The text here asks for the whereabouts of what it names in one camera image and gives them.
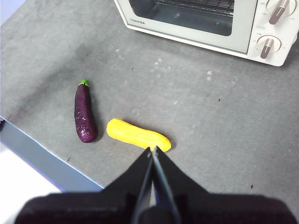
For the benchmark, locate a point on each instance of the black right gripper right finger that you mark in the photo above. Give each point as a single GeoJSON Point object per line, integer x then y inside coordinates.
{"type": "Point", "coordinates": [210, 207]}

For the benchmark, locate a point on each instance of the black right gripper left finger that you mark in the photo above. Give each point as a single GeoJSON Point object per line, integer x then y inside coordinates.
{"type": "Point", "coordinates": [105, 205]}

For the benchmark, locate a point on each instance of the white glass oven door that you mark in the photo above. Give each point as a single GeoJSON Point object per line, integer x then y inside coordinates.
{"type": "Point", "coordinates": [187, 39]}

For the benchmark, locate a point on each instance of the white toaster oven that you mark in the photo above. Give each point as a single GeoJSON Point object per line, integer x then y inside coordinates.
{"type": "Point", "coordinates": [280, 58]}

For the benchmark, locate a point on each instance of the beige oven knob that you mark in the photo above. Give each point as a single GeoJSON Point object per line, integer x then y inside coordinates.
{"type": "Point", "coordinates": [279, 11]}
{"type": "Point", "coordinates": [268, 46]}

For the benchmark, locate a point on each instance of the yellow corn cob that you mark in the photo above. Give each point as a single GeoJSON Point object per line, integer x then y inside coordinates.
{"type": "Point", "coordinates": [135, 135]}

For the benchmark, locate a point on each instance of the purple eggplant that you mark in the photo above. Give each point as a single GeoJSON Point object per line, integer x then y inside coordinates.
{"type": "Point", "coordinates": [84, 116]}

